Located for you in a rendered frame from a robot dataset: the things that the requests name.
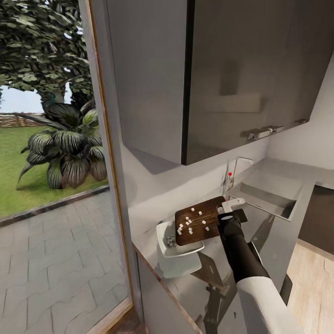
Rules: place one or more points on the drop in sink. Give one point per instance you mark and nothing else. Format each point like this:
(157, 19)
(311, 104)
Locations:
(273, 193)

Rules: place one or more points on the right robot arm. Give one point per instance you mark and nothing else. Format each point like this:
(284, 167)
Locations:
(263, 308)

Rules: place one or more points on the bowl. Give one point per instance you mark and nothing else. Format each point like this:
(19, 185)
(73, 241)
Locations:
(165, 231)

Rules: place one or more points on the fixed window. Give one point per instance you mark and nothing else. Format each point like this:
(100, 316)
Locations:
(63, 258)

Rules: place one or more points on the cutting board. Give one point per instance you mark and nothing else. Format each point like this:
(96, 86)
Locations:
(190, 219)

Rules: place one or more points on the cabinet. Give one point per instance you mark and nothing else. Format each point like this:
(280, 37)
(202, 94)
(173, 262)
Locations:
(197, 78)
(316, 70)

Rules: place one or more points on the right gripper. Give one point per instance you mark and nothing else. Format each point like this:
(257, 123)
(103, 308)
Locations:
(240, 214)

